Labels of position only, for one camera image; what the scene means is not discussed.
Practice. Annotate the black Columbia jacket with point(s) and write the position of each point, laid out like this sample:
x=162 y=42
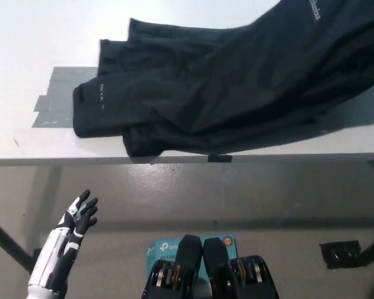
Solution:
x=237 y=93

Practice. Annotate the large grey tape patch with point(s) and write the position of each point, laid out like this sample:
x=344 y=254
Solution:
x=59 y=102

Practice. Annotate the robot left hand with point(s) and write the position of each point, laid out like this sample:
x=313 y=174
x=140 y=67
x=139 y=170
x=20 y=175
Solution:
x=65 y=243

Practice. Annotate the teal tp-link box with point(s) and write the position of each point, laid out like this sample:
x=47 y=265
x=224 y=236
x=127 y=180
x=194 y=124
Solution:
x=163 y=249

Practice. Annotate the robot left body block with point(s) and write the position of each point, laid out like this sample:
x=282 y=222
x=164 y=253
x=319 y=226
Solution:
x=177 y=274

